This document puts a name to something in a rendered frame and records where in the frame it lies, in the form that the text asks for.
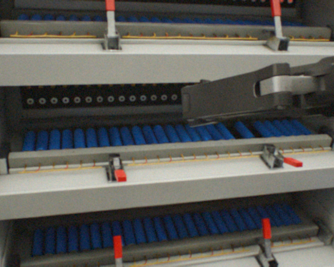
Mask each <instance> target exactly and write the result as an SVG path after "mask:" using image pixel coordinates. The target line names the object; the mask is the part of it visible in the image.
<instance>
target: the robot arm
mask: <svg viewBox="0 0 334 267"><path fill-rule="evenodd" d="M302 75H303V77H299V76H302ZM298 94H302V95H301V109H300V108H299V107H298ZM181 99H182V118H183V119H185V120H187V121H188V122H189V127H197V126H203V125H207V124H212V123H216V122H222V121H223V119H222V118H226V117H238V116H244V115H250V114H261V113H272V112H282V113H283V114H284V115H285V116H287V117H293V118H297V117H302V120H303V121H304V122H307V121H318V120H327V119H334V56H331V57H325V58H322V59H321V60H319V61H318V62H317V63H311V64H305V65H301V66H295V67H290V64H289V63H284V62H282V61H280V62H275V63H274V64H271V65H269V66H266V67H263V68H262V69H258V70H256V71H253V72H248V73H244V74H239V75H234V76H230V77H227V78H223V79H218V80H215V81H209V80H203V79H201V80H200V84H196V85H187V86H186V87H184V88H182V89H181Z"/></svg>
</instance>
